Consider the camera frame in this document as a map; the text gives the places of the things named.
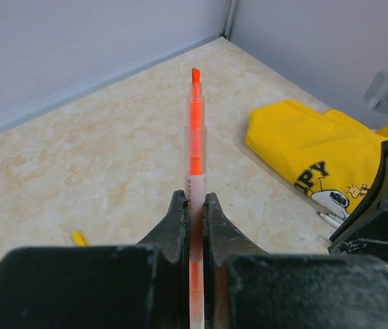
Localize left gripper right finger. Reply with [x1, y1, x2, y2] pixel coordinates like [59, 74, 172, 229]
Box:
[204, 193, 388, 328]

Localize yellow cloth bag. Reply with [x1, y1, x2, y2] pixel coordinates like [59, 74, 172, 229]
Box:
[245, 99, 388, 219]

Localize orange pen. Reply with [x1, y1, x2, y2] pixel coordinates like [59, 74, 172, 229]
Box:
[184, 68, 207, 328]

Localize white pen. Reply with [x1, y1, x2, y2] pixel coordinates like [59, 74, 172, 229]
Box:
[317, 212, 341, 228]

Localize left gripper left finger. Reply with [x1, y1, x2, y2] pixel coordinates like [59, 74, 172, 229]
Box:
[0, 191, 189, 328]

